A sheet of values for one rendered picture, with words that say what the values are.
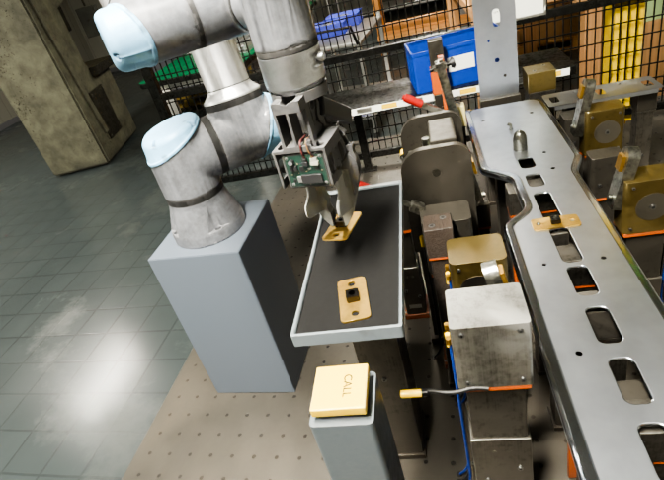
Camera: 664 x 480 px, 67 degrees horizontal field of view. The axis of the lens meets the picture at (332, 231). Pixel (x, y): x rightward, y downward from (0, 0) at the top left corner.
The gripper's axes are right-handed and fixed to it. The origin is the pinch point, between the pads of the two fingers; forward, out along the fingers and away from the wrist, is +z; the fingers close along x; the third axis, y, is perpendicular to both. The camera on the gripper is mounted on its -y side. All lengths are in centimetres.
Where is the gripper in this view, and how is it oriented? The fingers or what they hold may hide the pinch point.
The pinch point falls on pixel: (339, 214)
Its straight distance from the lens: 73.5
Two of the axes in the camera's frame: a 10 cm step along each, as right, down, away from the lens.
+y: -2.9, 5.6, -7.7
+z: 2.3, 8.3, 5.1
